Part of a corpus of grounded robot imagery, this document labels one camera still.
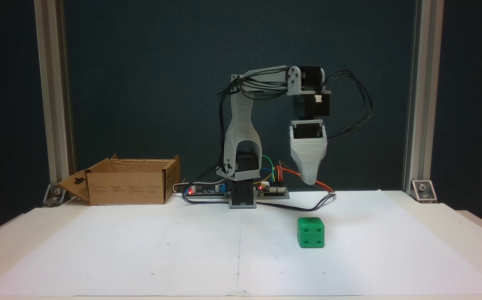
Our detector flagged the red orange jumper wires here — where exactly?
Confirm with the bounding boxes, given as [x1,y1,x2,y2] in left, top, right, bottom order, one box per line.
[276,165,334,193]

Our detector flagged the white cable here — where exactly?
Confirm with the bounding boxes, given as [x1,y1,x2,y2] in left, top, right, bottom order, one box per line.
[173,181,226,193]

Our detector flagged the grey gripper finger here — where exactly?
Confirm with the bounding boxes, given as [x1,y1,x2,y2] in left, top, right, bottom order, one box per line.
[290,140,328,186]

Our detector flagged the metal corner bracket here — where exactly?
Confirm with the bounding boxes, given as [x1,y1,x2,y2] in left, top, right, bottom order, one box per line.
[42,183,77,208]
[410,180,437,204]

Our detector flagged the circuit board with blue parts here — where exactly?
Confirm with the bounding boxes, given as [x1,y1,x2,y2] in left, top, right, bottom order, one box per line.
[182,183,230,199]

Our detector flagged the circuit board with jumper wires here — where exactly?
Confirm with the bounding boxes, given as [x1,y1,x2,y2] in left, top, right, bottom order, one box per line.
[257,182,290,199]

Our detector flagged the brown cardboard box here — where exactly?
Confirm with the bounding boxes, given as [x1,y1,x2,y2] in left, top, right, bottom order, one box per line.
[57,154,181,205]

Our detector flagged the black arm wire bundle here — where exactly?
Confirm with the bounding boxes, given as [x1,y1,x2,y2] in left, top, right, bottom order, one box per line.
[217,69,373,184]

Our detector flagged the aluminium frame post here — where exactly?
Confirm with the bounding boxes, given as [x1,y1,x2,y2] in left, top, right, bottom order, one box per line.
[34,0,75,197]
[402,0,445,196]

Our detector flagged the green die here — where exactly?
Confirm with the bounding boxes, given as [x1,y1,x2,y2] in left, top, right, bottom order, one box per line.
[297,217,325,249]

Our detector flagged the green jumper wire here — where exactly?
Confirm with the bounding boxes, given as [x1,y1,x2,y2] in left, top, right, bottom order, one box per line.
[260,155,276,182]

